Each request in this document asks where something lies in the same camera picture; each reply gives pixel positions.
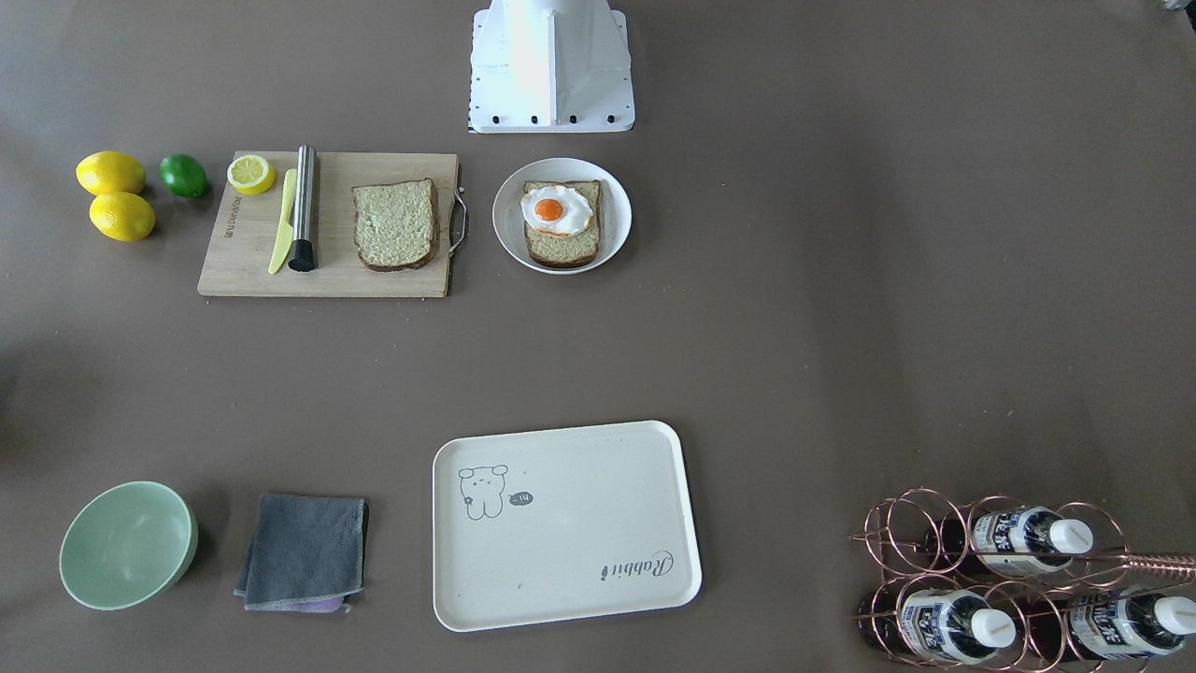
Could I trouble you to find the wooden cutting board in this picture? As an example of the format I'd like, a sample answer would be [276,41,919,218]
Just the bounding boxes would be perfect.
[197,149,460,296]

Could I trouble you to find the yellow lemon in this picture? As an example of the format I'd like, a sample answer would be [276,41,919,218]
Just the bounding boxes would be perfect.
[89,192,155,241]
[74,149,147,196]

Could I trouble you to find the yellow lemon upper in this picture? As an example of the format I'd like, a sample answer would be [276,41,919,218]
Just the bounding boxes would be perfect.
[74,149,147,196]

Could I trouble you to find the bread slice on plate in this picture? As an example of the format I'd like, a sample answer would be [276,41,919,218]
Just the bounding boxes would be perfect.
[521,181,602,268]

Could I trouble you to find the grey folded cloth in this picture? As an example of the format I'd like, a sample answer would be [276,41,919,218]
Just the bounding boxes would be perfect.
[234,492,368,614]

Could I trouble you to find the bread slice on board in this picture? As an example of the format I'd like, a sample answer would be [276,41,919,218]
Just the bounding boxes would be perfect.
[350,179,439,273]

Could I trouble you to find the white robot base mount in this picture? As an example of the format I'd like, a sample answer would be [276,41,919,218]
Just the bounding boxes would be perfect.
[466,1,636,134]

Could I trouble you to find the steel cylinder muddler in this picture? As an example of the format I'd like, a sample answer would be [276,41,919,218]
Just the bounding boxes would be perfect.
[288,143,318,273]

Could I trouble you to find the fried egg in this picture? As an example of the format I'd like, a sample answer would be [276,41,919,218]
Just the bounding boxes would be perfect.
[520,183,594,238]

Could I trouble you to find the cream rabbit tray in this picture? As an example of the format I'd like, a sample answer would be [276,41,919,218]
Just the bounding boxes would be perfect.
[432,420,704,632]

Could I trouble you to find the green lime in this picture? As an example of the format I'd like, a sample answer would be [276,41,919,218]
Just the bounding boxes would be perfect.
[159,153,209,198]

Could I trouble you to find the yellow lemon lower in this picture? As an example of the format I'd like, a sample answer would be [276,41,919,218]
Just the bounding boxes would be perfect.
[89,192,155,241]

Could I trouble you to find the half lemon slice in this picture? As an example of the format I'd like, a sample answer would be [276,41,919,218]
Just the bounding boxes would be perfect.
[226,154,277,195]

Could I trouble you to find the dark bottle upper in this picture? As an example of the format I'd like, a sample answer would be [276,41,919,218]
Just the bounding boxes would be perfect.
[916,506,1096,580]

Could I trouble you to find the green bowl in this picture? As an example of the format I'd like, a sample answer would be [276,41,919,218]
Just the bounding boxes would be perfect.
[59,481,199,610]

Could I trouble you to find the dark bottle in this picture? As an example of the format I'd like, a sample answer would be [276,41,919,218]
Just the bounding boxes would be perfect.
[916,506,1096,580]
[856,589,1017,665]
[1029,589,1195,662]

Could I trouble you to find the yellow plastic knife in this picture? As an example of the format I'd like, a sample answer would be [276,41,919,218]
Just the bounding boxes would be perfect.
[266,167,298,274]

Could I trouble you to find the copper wire bottle rack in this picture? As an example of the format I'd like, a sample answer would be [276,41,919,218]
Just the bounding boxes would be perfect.
[853,487,1192,672]

